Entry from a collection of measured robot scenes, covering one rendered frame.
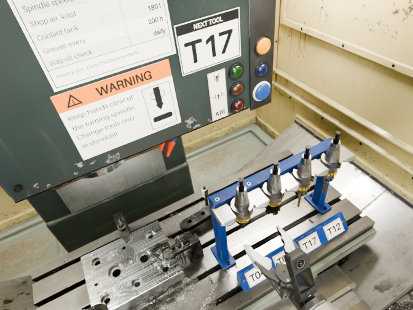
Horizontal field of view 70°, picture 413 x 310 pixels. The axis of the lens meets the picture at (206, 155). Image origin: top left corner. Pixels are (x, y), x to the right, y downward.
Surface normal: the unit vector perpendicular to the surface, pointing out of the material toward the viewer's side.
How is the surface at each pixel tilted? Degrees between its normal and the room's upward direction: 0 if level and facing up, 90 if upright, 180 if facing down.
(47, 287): 0
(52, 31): 90
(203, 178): 0
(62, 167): 90
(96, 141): 90
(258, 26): 90
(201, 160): 0
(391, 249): 24
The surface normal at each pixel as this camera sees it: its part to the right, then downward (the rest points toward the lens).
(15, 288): 0.26, -0.83
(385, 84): -0.88, 0.39
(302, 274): 0.33, 0.15
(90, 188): 0.46, 0.56
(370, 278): -0.46, -0.51
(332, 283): 0.01, -0.77
